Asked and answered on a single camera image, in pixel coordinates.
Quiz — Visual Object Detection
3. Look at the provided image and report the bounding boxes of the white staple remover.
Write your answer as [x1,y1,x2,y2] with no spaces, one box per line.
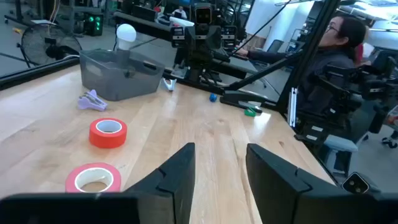
[162,77,177,92]

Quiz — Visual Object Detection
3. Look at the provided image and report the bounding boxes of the silver aluminium bar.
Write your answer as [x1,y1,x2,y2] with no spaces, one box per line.
[287,86,299,128]

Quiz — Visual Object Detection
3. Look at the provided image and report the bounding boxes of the black dual lens camera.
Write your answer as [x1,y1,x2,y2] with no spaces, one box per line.
[341,172,371,195]

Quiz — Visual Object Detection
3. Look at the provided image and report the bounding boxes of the black aluminium table frame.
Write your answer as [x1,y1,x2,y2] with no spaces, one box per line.
[0,0,343,187]

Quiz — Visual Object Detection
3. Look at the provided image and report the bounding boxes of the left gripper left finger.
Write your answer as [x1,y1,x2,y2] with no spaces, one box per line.
[123,142,196,224]

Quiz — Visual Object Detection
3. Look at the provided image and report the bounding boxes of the black floor fan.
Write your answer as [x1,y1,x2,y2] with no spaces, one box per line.
[17,23,83,68]

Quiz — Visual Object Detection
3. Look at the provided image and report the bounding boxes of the grey stool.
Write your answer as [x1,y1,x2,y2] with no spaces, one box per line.
[323,134,359,175]

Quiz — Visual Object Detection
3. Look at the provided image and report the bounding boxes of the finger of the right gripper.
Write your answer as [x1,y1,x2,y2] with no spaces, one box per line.
[170,26,187,48]
[221,25,239,48]

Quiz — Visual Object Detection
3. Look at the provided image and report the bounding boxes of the white light bulb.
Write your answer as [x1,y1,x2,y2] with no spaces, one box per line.
[116,23,137,68]

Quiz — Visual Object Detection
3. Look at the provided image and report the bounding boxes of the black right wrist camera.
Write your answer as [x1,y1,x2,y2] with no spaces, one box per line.
[194,2,214,26]

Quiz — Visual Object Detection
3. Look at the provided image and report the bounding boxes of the black computer with green lights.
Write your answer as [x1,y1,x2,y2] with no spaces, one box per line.
[83,12,105,37]

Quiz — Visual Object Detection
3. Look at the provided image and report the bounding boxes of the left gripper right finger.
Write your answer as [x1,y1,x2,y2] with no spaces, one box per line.
[246,143,342,224]

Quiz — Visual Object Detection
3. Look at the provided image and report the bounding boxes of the grey translucent plastic bin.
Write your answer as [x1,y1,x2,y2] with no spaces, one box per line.
[79,49,165,102]

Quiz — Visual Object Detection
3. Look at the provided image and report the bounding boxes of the red tape roll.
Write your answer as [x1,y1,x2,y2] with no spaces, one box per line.
[88,117,128,149]

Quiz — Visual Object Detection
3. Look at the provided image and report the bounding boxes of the person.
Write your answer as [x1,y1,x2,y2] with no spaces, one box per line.
[172,6,188,20]
[235,14,379,147]

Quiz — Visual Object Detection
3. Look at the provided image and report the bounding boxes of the pink tape roll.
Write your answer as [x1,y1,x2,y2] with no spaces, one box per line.
[65,162,122,194]

